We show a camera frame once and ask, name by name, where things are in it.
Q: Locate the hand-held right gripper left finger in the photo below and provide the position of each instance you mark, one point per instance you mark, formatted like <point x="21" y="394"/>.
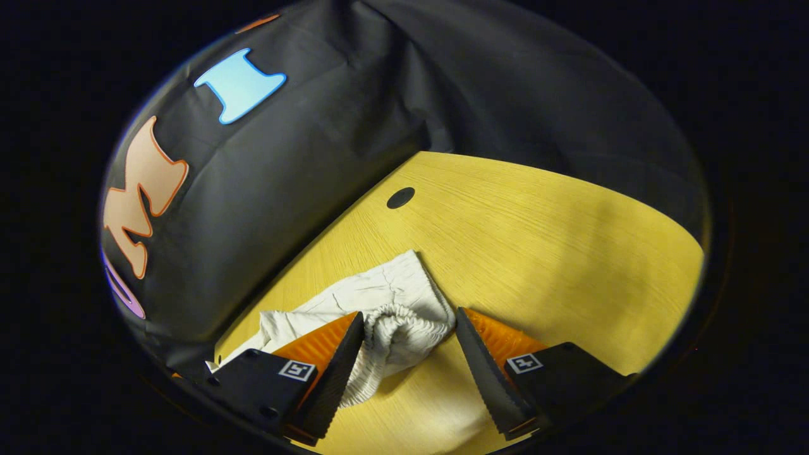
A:
<point x="335" y="379"/>

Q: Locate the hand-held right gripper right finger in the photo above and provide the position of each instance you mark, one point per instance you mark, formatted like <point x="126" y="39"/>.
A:
<point x="486" y="379"/>

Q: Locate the white jeans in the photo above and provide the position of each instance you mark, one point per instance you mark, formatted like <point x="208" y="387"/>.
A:
<point x="392" y="284"/>

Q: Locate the black backdrop cloth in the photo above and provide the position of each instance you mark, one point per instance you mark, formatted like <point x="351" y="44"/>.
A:
<point x="303" y="189"/>

